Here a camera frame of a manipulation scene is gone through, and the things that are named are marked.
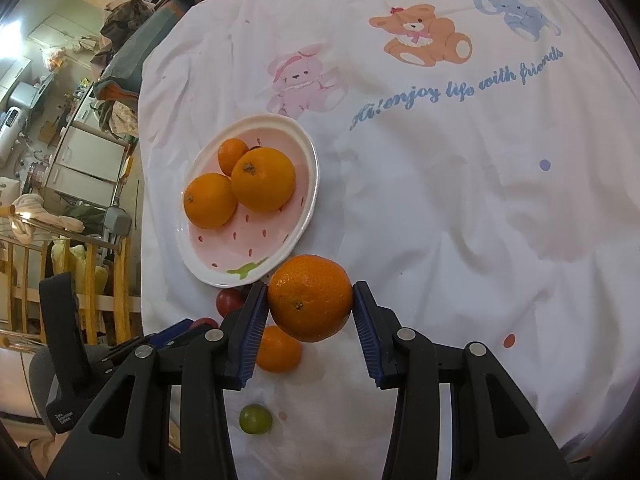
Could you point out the white cartoon-print bedsheet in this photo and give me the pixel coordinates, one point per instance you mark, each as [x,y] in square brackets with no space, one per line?
[450,210]

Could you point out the cream hanging towel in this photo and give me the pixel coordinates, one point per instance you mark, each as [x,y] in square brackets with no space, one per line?
[35,212]

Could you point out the grey stool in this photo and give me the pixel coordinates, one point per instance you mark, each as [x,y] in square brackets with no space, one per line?
[117,225]

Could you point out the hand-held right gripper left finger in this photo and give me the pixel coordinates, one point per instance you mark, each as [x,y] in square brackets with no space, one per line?
[252,340]

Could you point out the small green citrus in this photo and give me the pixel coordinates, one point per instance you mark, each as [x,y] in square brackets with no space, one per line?
[255,418]

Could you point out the medium orange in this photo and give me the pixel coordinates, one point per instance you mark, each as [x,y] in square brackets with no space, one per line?
[310,295]
[210,200]

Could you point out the grey and orange cushion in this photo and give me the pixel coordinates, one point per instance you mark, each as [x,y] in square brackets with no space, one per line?
[140,55]

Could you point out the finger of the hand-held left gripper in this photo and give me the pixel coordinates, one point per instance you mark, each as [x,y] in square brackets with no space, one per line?
[125,349]
[172,332]

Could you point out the pink strawberry-print plate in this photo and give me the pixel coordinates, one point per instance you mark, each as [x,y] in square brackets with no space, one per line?
[240,245]

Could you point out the white kitchen cabinet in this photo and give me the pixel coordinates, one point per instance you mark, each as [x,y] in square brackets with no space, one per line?
[85,155]

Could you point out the red plum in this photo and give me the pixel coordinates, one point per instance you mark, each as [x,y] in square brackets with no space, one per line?
[229,300]
[205,322]

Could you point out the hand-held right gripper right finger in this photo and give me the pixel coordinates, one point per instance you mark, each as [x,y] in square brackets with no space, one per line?
[367,340]

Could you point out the large orange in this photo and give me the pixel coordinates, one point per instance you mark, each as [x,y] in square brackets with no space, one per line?
[262,186]

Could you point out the small orange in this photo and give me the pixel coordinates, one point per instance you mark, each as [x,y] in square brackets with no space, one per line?
[231,152]
[280,352]

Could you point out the wooden rack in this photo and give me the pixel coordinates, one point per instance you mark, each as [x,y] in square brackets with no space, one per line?
[92,280]

